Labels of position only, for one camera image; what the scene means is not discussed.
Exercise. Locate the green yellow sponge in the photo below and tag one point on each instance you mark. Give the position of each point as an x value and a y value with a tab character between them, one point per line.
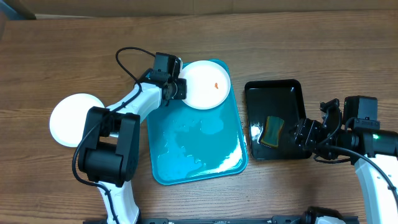
272	131

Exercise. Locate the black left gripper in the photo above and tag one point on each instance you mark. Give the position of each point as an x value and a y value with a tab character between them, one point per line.
183	94

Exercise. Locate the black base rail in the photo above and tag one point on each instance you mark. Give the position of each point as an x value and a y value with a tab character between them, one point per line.
310	216

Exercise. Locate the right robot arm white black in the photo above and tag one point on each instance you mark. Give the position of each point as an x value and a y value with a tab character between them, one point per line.
353	134

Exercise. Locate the teal plastic tray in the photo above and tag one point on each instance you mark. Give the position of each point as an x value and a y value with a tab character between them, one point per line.
187	144

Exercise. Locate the black rectangular tray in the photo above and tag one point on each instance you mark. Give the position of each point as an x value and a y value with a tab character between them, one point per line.
280	98

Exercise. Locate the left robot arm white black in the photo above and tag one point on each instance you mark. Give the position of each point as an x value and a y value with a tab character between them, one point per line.
107	155

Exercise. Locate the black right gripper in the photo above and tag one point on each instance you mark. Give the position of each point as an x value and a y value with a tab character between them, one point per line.
304	133

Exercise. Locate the white plate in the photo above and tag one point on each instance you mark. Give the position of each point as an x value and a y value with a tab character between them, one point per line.
67	120
208	84

